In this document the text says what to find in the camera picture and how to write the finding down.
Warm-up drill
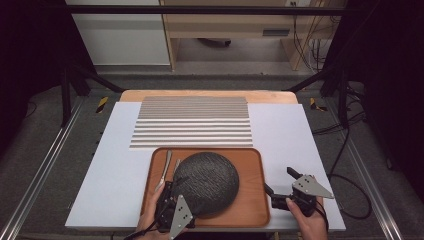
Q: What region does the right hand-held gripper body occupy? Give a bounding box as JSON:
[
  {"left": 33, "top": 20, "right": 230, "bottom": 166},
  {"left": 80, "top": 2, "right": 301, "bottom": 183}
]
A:
[{"left": 288, "top": 175, "right": 334, "bottom": 218}]

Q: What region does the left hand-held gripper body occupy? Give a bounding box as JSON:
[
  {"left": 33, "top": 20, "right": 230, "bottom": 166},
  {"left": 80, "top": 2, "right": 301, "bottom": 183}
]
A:
[{"left": 154, "top": 194, "right": 196, "bottom": 240}]

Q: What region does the brown wooden tray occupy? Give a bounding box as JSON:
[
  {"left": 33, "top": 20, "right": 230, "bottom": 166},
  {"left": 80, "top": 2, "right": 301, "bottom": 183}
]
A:
[{"left": 139, "top": 147, "right": 271, "bottom": 229}]

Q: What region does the person's left hand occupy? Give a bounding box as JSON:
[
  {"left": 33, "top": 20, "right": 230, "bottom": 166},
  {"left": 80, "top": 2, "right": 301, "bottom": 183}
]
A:
[{"left": 134, "top": 184, "right": 171, "bottom": 240}]

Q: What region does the person's right hand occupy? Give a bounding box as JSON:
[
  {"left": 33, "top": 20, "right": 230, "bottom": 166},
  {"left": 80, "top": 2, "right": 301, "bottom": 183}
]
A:
[{"left": 285, "top": 197, "right": 329, "bottom": 234}]

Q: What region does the person's dark clothing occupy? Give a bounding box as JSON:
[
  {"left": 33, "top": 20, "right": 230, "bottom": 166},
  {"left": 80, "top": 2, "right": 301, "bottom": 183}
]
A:
[{"left": 184, "top": 232, "right": 268, "bottom": 240}]

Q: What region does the grey striped placemat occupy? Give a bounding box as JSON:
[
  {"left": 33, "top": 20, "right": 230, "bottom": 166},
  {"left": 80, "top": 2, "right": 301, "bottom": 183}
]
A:
[{"left": 129, "top": 95, "right": 254, "bottom": 150}]

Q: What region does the white board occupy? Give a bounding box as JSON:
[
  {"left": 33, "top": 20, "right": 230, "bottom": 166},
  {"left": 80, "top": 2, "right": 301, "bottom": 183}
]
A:
[{"left": 64, "top": 101, "right": 347, "bottom": 232}]

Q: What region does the yellow black tape strip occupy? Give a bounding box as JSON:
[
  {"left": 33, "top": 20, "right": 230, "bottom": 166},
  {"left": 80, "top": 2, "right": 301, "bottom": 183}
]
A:
[
  {"left": 309, "top": 97, "right": 328, "bottom": 113},
  {"left": 95, "top": 96, "right": 110, "bottom": 114}
]

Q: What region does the light wooden table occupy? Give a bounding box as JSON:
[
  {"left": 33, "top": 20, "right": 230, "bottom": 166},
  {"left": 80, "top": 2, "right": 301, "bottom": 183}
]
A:
[{"left": 119, "top": 89, "right": 299, "bottom": 105}]

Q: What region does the black metal stand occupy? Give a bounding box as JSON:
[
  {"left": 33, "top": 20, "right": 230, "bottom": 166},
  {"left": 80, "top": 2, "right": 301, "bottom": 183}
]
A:
[
  {"left": 59, "top": 63, "right": 126, "bottom": 128},
  {"left": 283, "top": 64, "right": 351, "bottom": 129}
]

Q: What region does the black curtain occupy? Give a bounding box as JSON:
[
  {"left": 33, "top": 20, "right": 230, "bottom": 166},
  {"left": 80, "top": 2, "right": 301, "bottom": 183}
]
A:
[
  {"left": 321, "top": 0, "right": 424, "bottom": 194},
  {"left": 0, "top": 0, "right": 98, "bottom": 158}
]

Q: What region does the white cabinet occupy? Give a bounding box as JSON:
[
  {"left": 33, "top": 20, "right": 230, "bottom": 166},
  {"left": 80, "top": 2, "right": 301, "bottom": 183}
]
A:
[{"left": 65, "top": 0, "right": 172, "bottom": 66}]

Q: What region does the light wooden desk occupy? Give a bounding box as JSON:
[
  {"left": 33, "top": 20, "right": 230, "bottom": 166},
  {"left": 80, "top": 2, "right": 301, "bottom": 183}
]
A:
[{"left": 159, "top": 0, "right": 346, "bottom": 72}]

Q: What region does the black horizontal bar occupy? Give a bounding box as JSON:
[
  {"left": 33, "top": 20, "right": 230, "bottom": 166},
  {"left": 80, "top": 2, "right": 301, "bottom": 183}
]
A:
[{"left": 64, "top": 4, "right": 361, "bottom": 16}]

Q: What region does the right hand-held gripper cable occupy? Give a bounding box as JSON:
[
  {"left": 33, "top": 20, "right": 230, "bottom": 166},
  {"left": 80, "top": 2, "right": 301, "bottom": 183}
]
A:
[{"left": 314, "top": 199, "right": 331, "bottom": 233}]

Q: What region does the hand-held gripper cable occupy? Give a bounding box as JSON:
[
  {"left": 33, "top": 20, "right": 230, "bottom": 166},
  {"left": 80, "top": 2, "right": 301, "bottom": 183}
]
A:
[
  {"left": 314, "top": 199, "right": 331, "bottom": 233},
  {"left": 123, "top": 216, "right": 162, "bottom": 240}
]

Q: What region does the left hand-held gripper cable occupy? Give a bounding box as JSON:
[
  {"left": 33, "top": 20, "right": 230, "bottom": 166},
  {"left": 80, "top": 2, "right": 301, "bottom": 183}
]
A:
[{"left": 123, "top": 216, "right": 162, "bottom": 240}]

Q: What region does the black floor cable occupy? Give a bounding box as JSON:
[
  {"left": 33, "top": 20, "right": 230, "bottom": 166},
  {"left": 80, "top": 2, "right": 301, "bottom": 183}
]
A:
[{"left": 311, "top": 83, "right": 373, "bottom": 221}]

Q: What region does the aluminium floor rail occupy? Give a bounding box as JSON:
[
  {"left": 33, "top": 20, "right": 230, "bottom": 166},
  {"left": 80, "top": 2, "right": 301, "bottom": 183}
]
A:
[
  {"left": 0, "top": 96, "right": 84, "bottom": 240},
  {"left": 324, "top": 98, "right": 405, "bottom": 240}
]

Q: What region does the hanging cable bundle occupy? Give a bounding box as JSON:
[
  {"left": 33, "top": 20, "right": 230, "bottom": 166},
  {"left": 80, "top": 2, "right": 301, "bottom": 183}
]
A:
[{"left": 292, "top": 14, "right": 338, "bottom": 73}]

